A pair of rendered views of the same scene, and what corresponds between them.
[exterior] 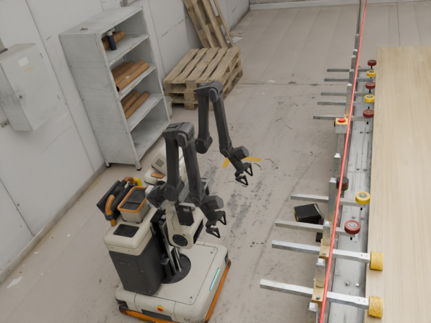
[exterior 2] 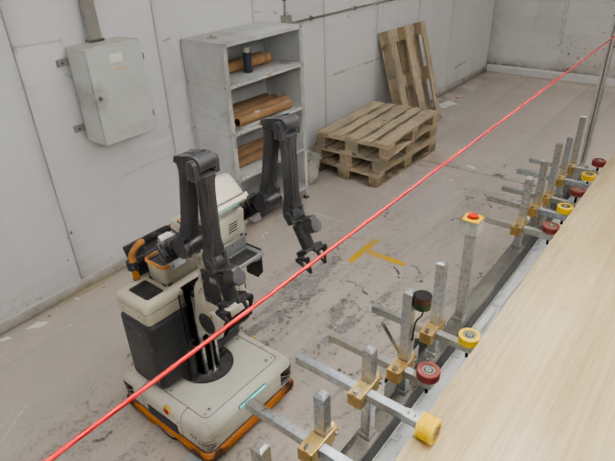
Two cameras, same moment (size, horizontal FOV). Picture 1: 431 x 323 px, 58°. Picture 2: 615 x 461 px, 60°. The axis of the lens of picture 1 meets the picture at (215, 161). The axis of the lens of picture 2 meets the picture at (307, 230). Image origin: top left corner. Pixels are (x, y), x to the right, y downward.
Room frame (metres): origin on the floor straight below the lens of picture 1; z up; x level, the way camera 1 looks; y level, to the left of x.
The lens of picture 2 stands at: (0.06, -0.60, 2.25)
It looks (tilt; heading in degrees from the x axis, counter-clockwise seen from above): 30 degrees down; 14
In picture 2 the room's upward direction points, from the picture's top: 2 degrees counter-clockwise
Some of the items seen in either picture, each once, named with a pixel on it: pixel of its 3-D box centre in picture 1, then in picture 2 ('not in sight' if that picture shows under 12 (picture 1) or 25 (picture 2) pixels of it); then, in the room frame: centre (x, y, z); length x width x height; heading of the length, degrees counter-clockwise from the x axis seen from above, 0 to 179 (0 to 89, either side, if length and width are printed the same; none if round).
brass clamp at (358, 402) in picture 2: (326, 248); (364, 388); (1.29, -0.46, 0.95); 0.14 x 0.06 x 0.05; 155
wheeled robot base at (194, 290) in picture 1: (175, 278); (209, 380); (1.93, 0.44, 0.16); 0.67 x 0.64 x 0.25; 65
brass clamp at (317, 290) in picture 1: (319, 291); (318, 441); (1.06, -0.36, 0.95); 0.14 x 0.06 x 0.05; 155
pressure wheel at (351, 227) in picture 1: (351, 231); (427, 380); (1.45, -0.66, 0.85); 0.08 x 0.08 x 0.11
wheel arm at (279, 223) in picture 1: (314, 228); (378, 359); (1.54, -0.48, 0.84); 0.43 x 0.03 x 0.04; 65
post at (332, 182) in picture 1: (331, 213); (405, 344); (1.54, -0.58, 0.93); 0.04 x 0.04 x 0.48; 65
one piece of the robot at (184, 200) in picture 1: (190, 197); (231, 268); (1.81, 0.18, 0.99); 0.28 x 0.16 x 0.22; 155
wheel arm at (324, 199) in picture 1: (326, 200); (420, 327); (1.75, -0.62, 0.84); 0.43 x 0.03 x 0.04; 65
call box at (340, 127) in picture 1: (341, 126); (471, 225); (2.00, -0.79, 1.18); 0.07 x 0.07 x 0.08; 65
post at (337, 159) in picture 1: (335, 187); (436, 312); (1.76, -0.68, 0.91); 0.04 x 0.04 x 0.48; 65
